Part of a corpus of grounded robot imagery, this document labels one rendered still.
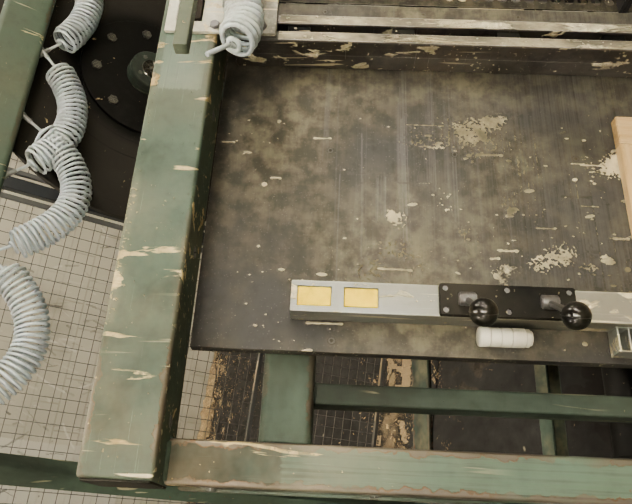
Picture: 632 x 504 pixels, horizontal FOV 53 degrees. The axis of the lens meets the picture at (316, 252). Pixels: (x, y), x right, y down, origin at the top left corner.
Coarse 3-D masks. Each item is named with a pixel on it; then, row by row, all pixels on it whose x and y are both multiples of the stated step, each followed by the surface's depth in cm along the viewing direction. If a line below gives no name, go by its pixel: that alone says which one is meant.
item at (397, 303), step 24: (336, 288) 96; (360, 288) 96; (384, 288) 96; (408, 288) 96; (432, 288) 96; (312, 312) 95; (336, 312) 94; (360, 312) 94; (384, 312) 94; (408, 312) 94; (432, 312) 94; (600, 312) 94; (624, 312) 94
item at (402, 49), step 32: (192, 32) 108; (288, 32) 113; (320, 32) 113; (352, 32) 115; (384, 32) 114; (416, 32) 114; (448, 32) 114; (480, 32) 113; (512, 32) 113; (544, 32) 113; (576, 32) 112; (608, 32) 112; (256, 64) 118; (288, 64) 118; (320, 64) 117; (352, 64) 117; (384, 64) 116; (416, 64) 116; (448, 64) 116; (480, 64) 115; (512, 64) 115; (544, 64) 115; (576, 64) 114; (608, 64) 114
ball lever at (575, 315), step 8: (544, 296) 93; (552, 296) 93; (544, 304) 92; (552, 304) 91; (560, 304) 89; (568, 304) 83; (576, 304) 82; (584, 304) 82; (568, 312) 82; (576, 312) 81; (584, 312) 81; (568, 320) 82; (576, 320) 81; (584, 320) 81; (576, 328) 82; (584, 328) 82
